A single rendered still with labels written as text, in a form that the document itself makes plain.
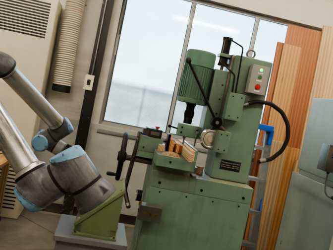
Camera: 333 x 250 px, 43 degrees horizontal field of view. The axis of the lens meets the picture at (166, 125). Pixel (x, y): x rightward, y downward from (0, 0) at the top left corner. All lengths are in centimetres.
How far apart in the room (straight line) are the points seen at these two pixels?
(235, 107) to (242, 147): 25
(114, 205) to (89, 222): 13
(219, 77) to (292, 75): 163
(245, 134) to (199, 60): 49
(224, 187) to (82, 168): 87
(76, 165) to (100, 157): 199
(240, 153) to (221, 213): 36
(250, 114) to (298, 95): 164
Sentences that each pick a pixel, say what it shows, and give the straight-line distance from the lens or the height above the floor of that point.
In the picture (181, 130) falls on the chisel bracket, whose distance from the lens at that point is 248.
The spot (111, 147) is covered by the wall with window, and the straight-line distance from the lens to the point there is 382.
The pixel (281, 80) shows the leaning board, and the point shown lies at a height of 158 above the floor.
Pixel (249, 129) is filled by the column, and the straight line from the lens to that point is 248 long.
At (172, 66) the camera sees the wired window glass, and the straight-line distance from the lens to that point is 391.
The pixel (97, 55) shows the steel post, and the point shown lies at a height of 145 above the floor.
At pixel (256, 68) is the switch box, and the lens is 242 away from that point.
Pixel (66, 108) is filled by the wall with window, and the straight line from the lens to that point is 380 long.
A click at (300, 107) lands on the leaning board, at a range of 408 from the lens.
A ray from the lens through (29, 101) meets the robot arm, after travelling 218.
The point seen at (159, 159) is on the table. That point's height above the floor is 87.
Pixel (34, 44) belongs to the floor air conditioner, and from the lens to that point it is 354.
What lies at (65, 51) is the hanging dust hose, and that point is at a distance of 362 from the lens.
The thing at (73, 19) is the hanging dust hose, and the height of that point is 168.
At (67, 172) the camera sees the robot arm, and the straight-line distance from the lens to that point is 185.
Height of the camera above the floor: 117
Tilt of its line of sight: 3 degrees down
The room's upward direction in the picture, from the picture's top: 12 degrees clockwise
